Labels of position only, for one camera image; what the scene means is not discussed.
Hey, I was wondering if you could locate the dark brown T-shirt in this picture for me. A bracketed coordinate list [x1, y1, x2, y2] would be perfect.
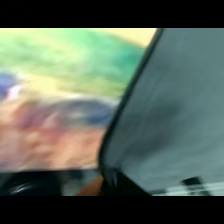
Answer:
[97, 27, 224, 197]

